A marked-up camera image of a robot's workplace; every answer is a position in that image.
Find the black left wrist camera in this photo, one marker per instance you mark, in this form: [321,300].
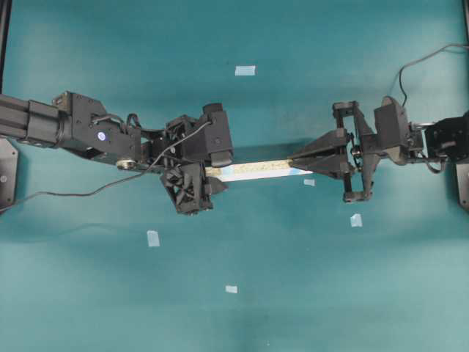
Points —
[214,137]

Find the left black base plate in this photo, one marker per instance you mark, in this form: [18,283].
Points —
[8,173]

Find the black left frame post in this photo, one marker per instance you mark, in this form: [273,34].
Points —
[6,8]

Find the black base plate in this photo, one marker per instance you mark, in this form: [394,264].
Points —
[462,173]
[8,173]

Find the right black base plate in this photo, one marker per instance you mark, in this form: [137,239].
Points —
[462,173]

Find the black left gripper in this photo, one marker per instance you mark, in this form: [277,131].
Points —
[184,178]

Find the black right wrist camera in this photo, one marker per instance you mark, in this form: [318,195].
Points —
[392,130]

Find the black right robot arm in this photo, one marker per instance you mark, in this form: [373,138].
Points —
[433,145]

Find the white particle board plank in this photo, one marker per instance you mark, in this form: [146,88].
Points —
[254,171]

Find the blue tape marker top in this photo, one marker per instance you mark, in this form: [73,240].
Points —
[245,70]

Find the blue tape marker lower left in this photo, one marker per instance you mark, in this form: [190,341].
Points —
[153,238]

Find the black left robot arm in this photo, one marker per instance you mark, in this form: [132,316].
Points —
[81,126]

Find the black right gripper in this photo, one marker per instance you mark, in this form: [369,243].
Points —
[359,153]

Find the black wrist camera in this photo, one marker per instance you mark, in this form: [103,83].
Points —
[214,137]
[392,130]

